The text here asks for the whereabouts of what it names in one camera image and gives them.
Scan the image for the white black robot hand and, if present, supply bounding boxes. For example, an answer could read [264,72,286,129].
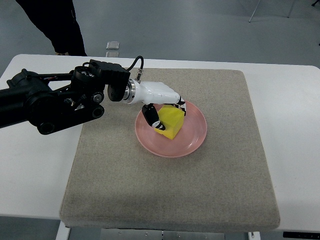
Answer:
[122,79,187,131]

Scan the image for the yellow foam block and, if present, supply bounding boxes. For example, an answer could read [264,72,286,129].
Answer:
[154,104,185,140]

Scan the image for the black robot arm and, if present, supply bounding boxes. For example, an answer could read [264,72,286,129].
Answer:
[0,59,135,135]

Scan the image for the pink plate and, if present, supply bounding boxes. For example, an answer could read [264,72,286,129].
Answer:
[135,101,207,158]

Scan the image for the metal floor socket plate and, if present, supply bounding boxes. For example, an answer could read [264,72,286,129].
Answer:
[105,41,120,58]

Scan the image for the beige felt mat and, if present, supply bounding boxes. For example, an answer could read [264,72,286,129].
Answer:
[59,68,280,233]

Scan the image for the dark trouser leg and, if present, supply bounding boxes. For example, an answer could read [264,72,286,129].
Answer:
[17,0,87,57]

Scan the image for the grey metal stand legs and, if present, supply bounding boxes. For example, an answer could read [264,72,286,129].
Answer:
[248,0,320,23]

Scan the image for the white table leg frame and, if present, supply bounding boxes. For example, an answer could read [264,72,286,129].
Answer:
[55,221,262,240]

